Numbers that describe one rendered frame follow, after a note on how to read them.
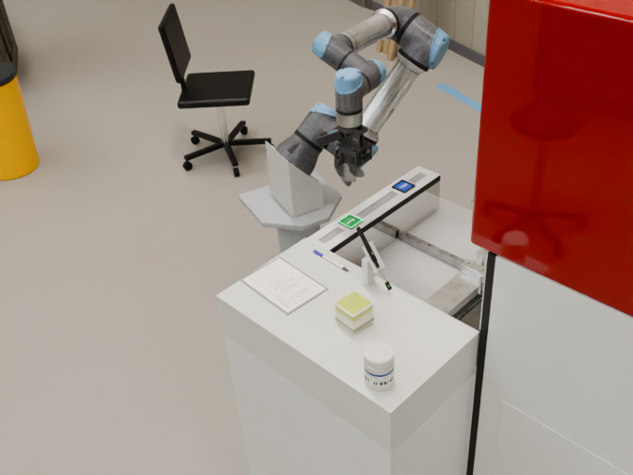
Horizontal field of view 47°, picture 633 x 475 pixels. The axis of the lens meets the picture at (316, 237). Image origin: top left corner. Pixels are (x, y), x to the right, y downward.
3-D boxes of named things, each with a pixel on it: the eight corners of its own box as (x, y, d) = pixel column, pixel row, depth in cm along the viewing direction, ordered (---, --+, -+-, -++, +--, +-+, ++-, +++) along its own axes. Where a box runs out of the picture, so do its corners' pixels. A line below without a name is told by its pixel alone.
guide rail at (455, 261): (536, 302, 214) (537, 294, 213) (532, 305, 213) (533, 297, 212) (401, 237, 244) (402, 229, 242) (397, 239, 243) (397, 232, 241)
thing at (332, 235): (439, 208, 256) (441, 173, 248) (330, 286, 226) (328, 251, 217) (417, 199, 261) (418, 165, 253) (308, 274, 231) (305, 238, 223)
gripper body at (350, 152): (355, 171, 209) (353, 134, 202) (332, 161, 214) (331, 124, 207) (372, 160, 213) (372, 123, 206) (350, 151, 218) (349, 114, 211)
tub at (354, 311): (375, 322, 191) (374, 303, 187) (353, 336, 187) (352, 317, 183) (355, 308, 196) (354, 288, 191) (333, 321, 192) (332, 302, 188)
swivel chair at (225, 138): (248, 124, 492) (230, -12, 439) (288, 160, 451) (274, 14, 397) (166, 150, 471) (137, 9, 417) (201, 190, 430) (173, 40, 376)
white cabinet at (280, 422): (556, 433, 277) (590, 262, 228) (391, 624, 224) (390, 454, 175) (419, 352, 314) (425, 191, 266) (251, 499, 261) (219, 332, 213)
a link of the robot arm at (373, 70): (362, 44, 210) (341, 58, 203) (393, 68, 208) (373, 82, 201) (352, 65, 215) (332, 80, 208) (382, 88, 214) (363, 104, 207)
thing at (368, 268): (385, 286, 202) (385, 247, 194) (377, 292, 200) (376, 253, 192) (369, 276, 206) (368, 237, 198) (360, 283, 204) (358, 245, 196)
